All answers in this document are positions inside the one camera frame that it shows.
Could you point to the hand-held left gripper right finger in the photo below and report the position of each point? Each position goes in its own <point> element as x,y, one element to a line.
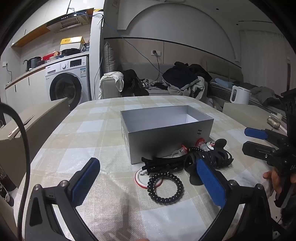
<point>210,183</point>

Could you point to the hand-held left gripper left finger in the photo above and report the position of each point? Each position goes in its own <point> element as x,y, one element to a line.
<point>85,180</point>

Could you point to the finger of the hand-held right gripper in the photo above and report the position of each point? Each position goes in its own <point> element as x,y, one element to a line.
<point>256,150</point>
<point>255,133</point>

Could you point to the large black claw clip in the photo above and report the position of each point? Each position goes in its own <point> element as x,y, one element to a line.
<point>217,157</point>

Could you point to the small white round badge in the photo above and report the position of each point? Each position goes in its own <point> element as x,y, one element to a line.
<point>210,144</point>

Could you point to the black banana hair clip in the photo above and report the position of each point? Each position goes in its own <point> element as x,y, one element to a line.
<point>166,160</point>
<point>159,168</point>

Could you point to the white round compact red rim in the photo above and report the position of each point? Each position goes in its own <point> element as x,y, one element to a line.
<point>140,179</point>

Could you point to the grey cardboard box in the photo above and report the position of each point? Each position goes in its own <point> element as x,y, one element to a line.
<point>161,143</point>

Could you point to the person's right forearm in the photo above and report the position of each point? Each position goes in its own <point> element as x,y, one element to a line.
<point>290,220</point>

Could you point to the person's right hand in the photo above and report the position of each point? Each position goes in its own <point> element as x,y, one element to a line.
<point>275,179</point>

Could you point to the grey blanket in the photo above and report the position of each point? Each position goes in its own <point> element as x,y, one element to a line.
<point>266,96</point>

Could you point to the white jug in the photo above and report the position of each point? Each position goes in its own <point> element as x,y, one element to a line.
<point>241,96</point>

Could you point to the light blue cloth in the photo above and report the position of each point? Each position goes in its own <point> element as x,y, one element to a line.
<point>223,82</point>

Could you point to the beige chair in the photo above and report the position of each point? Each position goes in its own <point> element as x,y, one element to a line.
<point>34,129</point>

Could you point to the white curtain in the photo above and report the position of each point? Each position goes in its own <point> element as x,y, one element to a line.
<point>261,58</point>

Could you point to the beige sofa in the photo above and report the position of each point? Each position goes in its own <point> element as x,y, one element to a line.
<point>108,89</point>

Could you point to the pile of dark clothes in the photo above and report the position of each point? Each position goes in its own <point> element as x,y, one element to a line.
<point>178,76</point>

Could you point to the white cloth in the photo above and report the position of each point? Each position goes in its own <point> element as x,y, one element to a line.
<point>116,80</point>

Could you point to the white kitchen cabinet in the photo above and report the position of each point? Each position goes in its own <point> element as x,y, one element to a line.
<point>25,90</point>

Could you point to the black clothing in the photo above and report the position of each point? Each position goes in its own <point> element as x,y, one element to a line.
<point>131,81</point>

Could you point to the white washing machine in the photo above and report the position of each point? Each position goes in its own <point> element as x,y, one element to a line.
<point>76,69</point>

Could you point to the grey cushion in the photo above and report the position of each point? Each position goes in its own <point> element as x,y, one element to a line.
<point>109,60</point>

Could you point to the red basket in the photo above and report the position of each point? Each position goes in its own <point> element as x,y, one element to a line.
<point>49,57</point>

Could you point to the black bag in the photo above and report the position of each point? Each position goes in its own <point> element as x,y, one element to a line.
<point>70,51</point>

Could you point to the yellow cardboard box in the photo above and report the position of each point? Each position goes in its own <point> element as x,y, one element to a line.
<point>71,41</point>

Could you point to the steel range hood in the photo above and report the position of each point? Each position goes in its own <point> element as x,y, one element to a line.
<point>69,23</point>

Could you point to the white wall socket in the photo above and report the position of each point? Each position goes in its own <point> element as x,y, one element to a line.
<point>5,64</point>
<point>156,52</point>

